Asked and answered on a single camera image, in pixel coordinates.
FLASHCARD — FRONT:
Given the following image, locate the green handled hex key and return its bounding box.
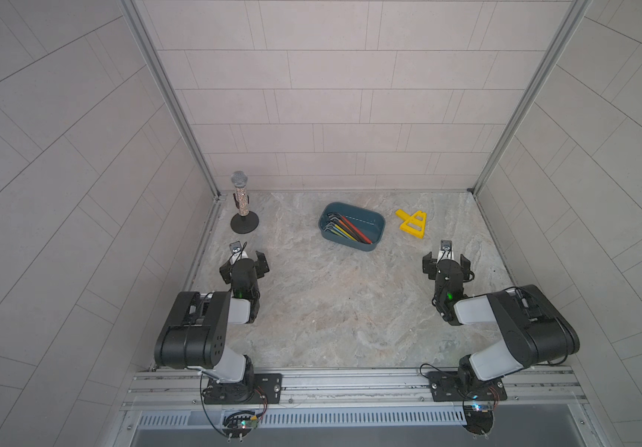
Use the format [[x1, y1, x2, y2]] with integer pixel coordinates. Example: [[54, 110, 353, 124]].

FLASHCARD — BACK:
[[324, 223, 355, 241]]

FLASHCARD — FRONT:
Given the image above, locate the red handled hex key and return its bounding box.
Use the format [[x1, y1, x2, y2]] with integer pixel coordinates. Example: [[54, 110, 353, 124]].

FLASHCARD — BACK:
[[340, 215, 372, 244]]

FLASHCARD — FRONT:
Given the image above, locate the yellow handled hex key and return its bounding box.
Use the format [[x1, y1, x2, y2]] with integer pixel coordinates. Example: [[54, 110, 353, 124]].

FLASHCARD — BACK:
[[325, 222, 358, 242]]

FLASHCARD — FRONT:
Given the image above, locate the long black hex key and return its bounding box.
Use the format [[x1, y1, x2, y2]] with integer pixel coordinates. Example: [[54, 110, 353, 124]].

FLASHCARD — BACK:
[[324, 218, 366, 243]]

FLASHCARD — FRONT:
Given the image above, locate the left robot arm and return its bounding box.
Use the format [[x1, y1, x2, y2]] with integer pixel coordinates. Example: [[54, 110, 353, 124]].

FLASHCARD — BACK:
[[153, 246, 270, 389]]

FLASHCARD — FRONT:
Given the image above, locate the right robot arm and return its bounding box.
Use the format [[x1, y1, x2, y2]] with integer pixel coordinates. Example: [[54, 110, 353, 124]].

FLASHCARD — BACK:
[[422, 251, 580, 392]]

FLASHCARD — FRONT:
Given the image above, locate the teal plastic storage box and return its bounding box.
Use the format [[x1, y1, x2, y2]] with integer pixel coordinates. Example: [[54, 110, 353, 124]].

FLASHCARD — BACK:
[[317, 202, 385, 253]]

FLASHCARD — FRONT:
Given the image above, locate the glass-top tube on black stand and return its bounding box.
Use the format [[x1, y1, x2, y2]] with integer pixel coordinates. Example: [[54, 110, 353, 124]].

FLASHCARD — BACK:
[[231, 171, 260, 234]]

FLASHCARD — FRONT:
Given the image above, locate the yellow plastic triangle holder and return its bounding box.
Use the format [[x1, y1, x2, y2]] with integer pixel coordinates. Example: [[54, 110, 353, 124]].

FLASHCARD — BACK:
[[395, 210, 427, 240]]

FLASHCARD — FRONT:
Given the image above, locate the right circuit board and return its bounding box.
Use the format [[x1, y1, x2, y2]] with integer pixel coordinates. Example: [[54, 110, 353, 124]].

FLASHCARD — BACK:
[[463, 403, 494, 437]]

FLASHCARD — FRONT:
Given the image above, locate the circuit board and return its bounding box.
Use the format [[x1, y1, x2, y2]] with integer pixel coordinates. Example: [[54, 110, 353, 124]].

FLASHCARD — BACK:
[[463, 403, 494, 437], [222, 411, 261, 441]]

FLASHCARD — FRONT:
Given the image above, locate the left circuit board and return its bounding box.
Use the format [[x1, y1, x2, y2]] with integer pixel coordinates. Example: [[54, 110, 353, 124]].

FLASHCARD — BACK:
[[222, 411, 261, 441]]

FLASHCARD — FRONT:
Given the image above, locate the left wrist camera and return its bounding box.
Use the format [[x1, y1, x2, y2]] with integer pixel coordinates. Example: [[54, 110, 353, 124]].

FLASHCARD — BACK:
[[229, 241, 248, 264]]

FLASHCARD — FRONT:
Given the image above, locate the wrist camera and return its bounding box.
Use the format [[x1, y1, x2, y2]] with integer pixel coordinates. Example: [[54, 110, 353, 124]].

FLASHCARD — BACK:
[[438, 240, 455, 261], [229, 241, 248, 264]]

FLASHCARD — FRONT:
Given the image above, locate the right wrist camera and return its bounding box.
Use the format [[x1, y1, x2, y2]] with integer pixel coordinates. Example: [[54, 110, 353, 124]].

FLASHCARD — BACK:
[[438, 240, 455, 261]]

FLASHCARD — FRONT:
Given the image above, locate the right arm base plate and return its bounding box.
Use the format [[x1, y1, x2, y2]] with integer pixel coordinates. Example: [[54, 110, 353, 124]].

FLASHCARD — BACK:
[[425, 371, 507, 403]]

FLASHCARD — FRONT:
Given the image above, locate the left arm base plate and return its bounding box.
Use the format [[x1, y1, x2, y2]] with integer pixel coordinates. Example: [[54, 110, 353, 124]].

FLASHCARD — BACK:
[[202, 374, 283, 405]]

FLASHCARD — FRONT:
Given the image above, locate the aluminium front rail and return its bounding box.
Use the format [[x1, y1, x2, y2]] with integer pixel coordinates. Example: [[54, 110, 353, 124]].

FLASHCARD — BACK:
[[121, 366, 587, 411]]

